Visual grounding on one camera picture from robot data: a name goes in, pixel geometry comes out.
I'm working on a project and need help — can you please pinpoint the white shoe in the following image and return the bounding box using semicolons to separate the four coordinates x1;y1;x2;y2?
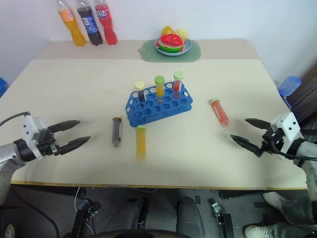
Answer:
243;224;271;238
262;191;286;212

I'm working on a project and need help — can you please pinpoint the cola bottle blue label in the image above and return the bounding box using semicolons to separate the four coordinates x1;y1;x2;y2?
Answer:
75;0;104;47

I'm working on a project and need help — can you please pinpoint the blue plate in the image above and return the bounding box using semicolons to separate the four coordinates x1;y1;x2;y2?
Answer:
154;37;192;57

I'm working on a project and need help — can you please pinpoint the dark brown cabinet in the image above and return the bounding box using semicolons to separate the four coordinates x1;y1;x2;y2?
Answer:
284;63;317;130

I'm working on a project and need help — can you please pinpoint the white cable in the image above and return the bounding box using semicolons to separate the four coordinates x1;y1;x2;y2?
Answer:
74;186;83;207

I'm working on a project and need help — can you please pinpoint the black stand leg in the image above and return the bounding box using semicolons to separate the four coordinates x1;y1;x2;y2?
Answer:
71;198;102;238
211;202;235;238

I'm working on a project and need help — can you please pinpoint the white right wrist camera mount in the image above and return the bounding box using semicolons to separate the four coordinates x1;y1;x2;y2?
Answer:
269;112;304;155

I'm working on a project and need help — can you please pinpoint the red soda bottle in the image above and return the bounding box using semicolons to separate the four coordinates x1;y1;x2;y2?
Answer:
94;0;118;46

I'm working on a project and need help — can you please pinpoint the dark liquid tube yellow cap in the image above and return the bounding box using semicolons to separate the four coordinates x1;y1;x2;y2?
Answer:
134;80;147;103

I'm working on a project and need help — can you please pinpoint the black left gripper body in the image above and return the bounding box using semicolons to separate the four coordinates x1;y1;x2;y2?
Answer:
37;128;62;158

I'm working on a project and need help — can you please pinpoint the orange soda bottle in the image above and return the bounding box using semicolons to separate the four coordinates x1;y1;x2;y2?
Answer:
57;0;88;47

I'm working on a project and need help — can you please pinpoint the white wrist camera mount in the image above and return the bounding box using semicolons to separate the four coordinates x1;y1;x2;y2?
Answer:
22;115;48;142
269;112;304;155

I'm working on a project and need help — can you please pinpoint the toy watermelon slice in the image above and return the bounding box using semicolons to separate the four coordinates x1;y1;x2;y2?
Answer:
158;33;185;54

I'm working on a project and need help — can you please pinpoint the blue plastic crate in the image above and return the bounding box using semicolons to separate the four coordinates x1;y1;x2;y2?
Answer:
0;77;9;98

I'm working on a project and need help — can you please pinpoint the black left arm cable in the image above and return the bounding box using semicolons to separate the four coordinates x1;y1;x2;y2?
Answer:
0;111;31;127

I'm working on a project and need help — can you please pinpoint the red liquid tube green cap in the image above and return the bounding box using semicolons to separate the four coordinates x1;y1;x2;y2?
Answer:
172;71;185;93

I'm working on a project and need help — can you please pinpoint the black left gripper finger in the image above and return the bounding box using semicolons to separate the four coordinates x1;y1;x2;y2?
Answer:
48;120;81;134
58;135;91;156

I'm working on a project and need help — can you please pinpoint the black table crossbar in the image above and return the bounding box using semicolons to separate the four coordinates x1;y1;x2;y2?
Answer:
218;188;271;200

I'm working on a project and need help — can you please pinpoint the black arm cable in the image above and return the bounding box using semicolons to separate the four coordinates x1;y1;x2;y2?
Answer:
0;111;31;127
270;139;317;160

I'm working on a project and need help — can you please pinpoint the dark purple tube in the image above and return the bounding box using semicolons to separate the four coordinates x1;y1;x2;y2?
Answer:
111;116;124;148

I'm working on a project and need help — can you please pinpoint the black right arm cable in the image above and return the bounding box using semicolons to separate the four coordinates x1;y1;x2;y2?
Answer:
270;139;317;160

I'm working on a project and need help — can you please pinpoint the yellow toy fruit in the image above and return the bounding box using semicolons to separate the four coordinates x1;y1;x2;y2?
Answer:
174;28;190;42

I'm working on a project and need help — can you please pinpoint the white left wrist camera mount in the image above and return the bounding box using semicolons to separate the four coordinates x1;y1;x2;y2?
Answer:
22;115;48;142

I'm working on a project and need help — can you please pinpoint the grey trouser leg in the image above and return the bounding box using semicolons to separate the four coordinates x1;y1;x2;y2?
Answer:
268;194;317;238

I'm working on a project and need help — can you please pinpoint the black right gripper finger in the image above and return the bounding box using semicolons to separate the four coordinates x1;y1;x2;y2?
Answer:
230;134;263;157
245;118;272;130

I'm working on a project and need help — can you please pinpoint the orange liquid tube green cap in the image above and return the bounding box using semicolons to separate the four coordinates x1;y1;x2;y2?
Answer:
154;75;165;98

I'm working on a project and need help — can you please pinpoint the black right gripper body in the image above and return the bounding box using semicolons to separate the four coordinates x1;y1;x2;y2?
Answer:
258;127;284;156

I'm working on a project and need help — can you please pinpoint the green placemat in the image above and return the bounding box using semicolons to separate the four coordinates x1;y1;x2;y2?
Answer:
138;39;202;63

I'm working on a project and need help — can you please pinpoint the blue test tube rack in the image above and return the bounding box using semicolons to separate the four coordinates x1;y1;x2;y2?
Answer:
124;81;194;128

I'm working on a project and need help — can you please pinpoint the orange toy fruit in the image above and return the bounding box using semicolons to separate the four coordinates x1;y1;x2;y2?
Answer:
161;25;176;37

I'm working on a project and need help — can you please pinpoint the black floor cable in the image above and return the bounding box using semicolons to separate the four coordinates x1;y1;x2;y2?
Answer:
9;188;60;238

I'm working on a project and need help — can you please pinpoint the dark rounded shape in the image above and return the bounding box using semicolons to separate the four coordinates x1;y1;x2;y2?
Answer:
175;195;207;238
112;197;150;232

